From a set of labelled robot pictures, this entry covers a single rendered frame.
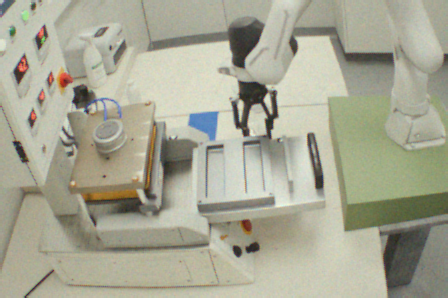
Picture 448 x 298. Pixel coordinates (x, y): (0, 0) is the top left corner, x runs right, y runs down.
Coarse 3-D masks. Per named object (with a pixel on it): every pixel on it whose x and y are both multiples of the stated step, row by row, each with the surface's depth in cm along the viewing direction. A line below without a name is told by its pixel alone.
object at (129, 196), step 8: (152, 136) 114; (152, 144) 111; (152, 152) 110; (152, 160) 109; (96, 192) 102; (104, 192) 102; (112, 192) 102; (120, 192) 102; (128, 192) 102; (136, 192) 102; (144, 192) 102; (88, 200) 104; (96, 200) 104; (104, 200) 104; (112, 200) 104; (120, 200) 104; (128, 200) 104; (136, 200) 104
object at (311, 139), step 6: (312, 132) 114; (312, 138) 113; (312, 144) 111; (312, 150) 110; (318, 150) 110; (312, 156) 108; (318, 156) 108; (312, 162) 108; (318, 162) 107; (318, 168) 105; (318, 174) 104; (318, 180) 104; (318, 186) 105
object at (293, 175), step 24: (288, 144) 118; (192, 168) 117; (288, 168) 107; (312, 168) 111; (192, 192) 111; (288, 192) 107; (312, 192) 106; (216, 216) 106; (240, 216) 106; (264, 216) 106
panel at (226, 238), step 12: (216, 228) 110; (228, 228) 115; (240, 228) 121; (216, 240) 107; (228, 240) 112; (240, 240) 118; (252, 240) 125; (228, 252) 110; (240, 264) 112; (252, 264) 118
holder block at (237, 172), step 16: (208, 144) 119; (224, 144) 118; (240, 144) 117; (256, 144) 118; (208, 160) 117; (224, 160) 114; (240, 160) 113; (256, 160) 114; (208, 176) 113; (224, 176) 112; (240, 176) 109; (256, 176) 111; (272, 176) 108; (208, 192) 109; (224, 192) 108; (240, 192) 106; (256, 192) 106; (272, 192) 104; (208, 208) 106; (224, 208) 106
